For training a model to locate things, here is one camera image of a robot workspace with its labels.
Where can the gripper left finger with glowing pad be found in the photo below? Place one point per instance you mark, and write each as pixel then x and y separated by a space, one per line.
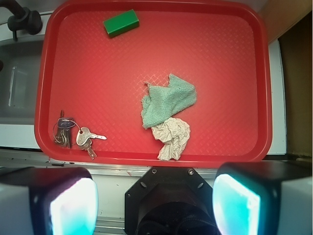
pixel 47 201

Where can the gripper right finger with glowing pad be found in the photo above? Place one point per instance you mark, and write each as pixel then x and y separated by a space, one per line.
pixel 264 198

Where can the light blue knitted cloth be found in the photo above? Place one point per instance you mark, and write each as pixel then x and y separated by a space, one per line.
pixel 161 103

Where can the bunch of silver keys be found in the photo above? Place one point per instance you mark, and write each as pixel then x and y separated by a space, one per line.
pixel 67 133

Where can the crumpled beige paper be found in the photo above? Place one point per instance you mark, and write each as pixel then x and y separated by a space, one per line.
pixel 174 133

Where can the stainless steel sink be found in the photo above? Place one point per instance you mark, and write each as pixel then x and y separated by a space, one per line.
pixel 19 77

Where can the red plastic tray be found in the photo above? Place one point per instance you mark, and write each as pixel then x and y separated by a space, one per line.
pixel 219 47

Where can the black faucet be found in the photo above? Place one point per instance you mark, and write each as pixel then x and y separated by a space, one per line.
pixel 22 19

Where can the green rectangular block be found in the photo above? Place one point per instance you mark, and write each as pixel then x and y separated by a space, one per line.
pixel 121 23

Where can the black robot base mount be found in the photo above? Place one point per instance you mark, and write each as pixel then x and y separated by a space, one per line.
pixel 170 201

